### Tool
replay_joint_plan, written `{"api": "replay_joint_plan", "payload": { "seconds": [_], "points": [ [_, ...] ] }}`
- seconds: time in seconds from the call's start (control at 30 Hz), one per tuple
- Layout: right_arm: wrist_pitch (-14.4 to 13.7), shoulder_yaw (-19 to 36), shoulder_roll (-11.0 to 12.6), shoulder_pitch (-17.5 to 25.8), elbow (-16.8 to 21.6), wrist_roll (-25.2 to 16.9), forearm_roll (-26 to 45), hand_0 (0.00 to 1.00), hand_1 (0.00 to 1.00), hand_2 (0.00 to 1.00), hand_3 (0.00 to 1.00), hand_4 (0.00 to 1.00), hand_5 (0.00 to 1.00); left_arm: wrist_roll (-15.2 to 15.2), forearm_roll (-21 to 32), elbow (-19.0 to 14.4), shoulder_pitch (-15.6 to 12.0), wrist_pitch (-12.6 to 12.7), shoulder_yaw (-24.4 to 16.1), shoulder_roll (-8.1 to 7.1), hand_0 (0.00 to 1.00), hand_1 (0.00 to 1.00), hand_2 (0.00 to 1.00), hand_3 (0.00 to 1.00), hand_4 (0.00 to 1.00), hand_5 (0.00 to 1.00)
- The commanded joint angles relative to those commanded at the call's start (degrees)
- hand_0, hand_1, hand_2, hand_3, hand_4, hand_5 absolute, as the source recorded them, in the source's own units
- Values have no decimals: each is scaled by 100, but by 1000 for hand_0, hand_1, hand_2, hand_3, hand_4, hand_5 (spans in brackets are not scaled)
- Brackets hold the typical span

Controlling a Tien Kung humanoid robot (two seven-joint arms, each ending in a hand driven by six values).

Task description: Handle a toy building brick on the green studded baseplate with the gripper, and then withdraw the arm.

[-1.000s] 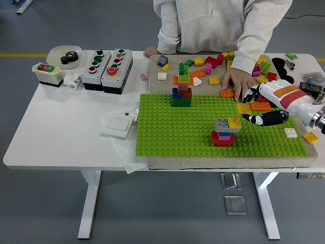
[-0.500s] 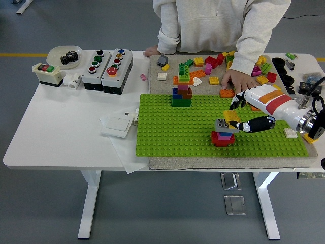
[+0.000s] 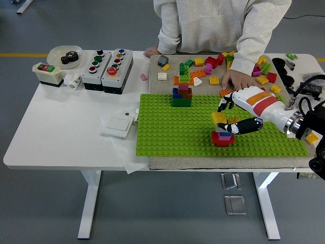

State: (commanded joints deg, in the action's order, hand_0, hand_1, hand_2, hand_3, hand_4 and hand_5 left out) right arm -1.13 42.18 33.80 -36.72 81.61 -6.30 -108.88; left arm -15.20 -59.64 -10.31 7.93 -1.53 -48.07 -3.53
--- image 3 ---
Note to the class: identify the person's left hand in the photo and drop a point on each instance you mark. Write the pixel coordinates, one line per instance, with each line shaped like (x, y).
(241, 78)

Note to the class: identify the robot right hand white shell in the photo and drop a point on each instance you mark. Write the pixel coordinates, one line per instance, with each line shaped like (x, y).
(261, 103)

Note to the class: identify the person's right hand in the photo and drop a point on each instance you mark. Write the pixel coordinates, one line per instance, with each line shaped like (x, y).
(152, 50)

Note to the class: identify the green studded baseplate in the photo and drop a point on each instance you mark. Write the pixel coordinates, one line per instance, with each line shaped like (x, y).
(177, 132)

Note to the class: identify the person's left forearm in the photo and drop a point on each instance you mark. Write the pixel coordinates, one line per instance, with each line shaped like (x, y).
(247, 58)

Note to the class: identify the grey slope toy brick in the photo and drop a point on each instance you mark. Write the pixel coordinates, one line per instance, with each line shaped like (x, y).
(162, 60)

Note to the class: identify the magenta toy brick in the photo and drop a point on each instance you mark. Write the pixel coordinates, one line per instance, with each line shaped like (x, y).
(256, 71)

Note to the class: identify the yellow long toy brick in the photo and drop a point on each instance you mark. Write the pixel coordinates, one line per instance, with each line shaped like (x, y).
(229, 66)

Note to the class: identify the orange long toy brick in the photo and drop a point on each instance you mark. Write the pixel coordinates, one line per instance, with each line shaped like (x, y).
(198, 73)
(226, 92)

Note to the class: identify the small yellow toy brick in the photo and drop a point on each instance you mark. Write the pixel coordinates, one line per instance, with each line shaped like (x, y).
(165, 67)

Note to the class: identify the lime green toy brick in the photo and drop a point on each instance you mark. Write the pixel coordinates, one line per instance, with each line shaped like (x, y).
(184, 75)
(266, 67)
(229, 59)

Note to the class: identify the white square toy brick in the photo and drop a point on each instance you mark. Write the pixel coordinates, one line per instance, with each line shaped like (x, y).
(161, 76)

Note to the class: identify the red square toy brick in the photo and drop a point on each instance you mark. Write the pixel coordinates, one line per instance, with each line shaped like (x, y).
(271, 77)

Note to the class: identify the small pink toy brick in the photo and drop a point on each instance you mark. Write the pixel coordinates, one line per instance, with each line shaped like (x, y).
(143, 77)

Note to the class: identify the orange flat toy brick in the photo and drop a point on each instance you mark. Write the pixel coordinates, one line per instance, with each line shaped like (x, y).
(177, 81)

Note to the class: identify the white wedge toy brick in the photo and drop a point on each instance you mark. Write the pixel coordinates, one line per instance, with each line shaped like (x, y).
(197, 81)

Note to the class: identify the blue flat toy brick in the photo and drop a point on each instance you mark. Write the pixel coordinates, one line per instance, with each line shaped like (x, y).
(224, 133)

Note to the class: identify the brown toy brick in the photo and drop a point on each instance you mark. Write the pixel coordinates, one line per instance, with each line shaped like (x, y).
(188, 94)

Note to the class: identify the red wide toy brick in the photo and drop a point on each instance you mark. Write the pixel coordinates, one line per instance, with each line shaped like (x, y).
(221, 142)

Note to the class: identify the dark green toy brick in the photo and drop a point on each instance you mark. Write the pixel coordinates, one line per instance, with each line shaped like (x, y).
(181, 103)

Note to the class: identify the grey-brown mat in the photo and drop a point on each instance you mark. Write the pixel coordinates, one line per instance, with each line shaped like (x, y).
(157, 86)

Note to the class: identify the small metal tool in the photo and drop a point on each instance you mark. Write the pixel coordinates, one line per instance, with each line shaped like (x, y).
(290, 64)

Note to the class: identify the grey emergency stop control box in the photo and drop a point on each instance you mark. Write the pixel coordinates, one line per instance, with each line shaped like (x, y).
(114, 82)

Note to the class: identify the small green clip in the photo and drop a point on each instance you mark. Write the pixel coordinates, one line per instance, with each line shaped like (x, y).
(289, 55)

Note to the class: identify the black electronic device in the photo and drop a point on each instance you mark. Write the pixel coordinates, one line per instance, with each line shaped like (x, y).
(313, 88)

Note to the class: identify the person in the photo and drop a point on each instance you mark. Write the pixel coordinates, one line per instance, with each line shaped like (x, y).
(203, 25)

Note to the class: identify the blue item in bag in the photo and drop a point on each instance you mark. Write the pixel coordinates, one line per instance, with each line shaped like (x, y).
(314, 76)

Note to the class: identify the grey three-button control box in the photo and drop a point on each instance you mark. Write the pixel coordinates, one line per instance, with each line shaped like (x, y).
(96, 77)

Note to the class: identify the small white printed pipe fitting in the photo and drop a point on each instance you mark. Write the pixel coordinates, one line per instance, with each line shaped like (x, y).
(135, 117)

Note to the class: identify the black metal gear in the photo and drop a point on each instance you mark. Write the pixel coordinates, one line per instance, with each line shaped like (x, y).
(66, 60)
(73, 55)

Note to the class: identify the metal floor plate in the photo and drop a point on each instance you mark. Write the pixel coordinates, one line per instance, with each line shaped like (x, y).
(234, 204)
(231, 181)

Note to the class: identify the white pipe tee fitting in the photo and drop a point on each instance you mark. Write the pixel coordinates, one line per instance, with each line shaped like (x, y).
(73, 81)

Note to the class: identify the white plastic bowl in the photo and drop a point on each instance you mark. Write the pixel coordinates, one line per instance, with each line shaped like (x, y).
(54, 54)

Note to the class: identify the white paper sheet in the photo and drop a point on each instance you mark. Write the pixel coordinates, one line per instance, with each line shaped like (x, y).
(127, 155)

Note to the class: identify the white table leg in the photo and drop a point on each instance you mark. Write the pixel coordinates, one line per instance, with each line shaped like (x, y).
(90, 203)
(269, 211)

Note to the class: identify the white wall switch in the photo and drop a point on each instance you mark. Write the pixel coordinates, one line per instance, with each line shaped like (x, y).
(116, 124)

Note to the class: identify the red green rocker switch box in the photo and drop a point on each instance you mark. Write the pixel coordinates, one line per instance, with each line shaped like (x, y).
(48, 76)

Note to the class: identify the white frame foot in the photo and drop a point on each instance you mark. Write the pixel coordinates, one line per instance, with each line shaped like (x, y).
(24, 6)

